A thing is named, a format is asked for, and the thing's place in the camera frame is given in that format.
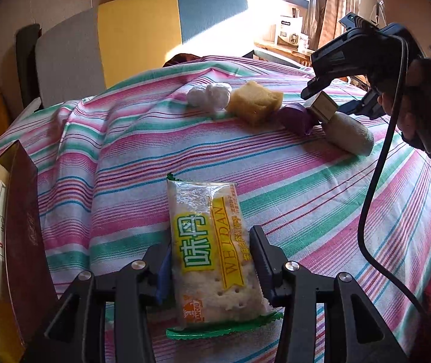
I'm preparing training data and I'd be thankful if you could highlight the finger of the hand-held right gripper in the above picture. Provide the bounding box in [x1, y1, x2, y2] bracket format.
[301, 75, 333, 101]
[337, 90, 386, 117]

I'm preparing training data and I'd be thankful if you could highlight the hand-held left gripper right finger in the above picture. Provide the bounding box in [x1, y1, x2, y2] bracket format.
[249, 225, 409, 363]

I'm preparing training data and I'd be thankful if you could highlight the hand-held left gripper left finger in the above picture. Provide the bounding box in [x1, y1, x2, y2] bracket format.
[21, 244, 173, 363]

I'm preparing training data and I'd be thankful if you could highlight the small tan dark-edged box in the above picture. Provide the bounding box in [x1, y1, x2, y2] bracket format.
[308, 91, 340, 125]

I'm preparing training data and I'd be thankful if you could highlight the white bandage roll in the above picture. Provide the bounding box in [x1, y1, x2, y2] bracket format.
[327, 111, 375, 156]

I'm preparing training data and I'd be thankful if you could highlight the purple packet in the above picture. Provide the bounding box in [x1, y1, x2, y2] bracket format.
[276, 102, 317, 136]

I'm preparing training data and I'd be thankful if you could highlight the green yellow cracker packet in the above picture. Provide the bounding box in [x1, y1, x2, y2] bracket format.
[166, 173, 284, 343]

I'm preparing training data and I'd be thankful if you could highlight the yellow sponge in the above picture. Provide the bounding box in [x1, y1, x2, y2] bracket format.
[225, 80, 285, 126]

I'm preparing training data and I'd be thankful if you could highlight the white garlic bulb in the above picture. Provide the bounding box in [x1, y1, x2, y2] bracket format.
[205, 82, 234, 112]

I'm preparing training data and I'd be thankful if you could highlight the white plastic-wrapped ball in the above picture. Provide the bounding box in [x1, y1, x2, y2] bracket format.
[187, 85, 212, 107]

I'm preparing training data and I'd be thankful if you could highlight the gold tin box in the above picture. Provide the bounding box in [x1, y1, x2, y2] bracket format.
[0, 140, 60, 352]

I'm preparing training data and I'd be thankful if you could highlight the person's right hand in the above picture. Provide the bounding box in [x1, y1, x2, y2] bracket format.
[378, 57, 431, 171]

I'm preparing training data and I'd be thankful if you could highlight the beige curtain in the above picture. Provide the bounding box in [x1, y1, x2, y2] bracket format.
[306, 0, 369, 51]

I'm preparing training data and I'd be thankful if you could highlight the white printed carton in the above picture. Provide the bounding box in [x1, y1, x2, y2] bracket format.
[275, 15, 304, 51]

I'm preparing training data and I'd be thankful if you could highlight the striped bedsheet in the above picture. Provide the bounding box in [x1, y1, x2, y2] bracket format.
[0, 55, 431, 363]

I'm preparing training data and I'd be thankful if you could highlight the dark brown cloth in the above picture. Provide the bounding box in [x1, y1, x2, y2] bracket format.
[162, 53, 203, 68]

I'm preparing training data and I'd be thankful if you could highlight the black rolled mat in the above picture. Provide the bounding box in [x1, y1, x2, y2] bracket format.
[15, 24, 42, 101]

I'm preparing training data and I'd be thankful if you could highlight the black cable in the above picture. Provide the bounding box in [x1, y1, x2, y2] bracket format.
[357, 34, 430, 314]

